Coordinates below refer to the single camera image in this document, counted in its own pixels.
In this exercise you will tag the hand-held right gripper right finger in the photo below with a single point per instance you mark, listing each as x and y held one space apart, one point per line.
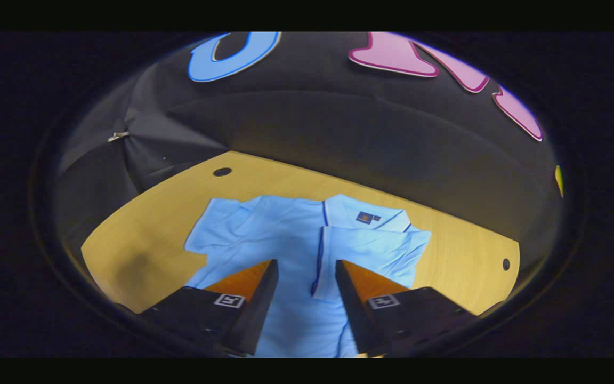
352 304

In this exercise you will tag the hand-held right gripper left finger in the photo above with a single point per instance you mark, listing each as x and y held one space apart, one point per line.
256 309

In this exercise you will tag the light blue T-shirt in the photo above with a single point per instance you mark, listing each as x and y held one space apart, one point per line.
280 234

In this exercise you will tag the black backdrop cloth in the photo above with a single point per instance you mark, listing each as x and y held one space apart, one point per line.
312 122

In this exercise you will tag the small metal clip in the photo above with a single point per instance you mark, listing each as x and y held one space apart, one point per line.
118 136

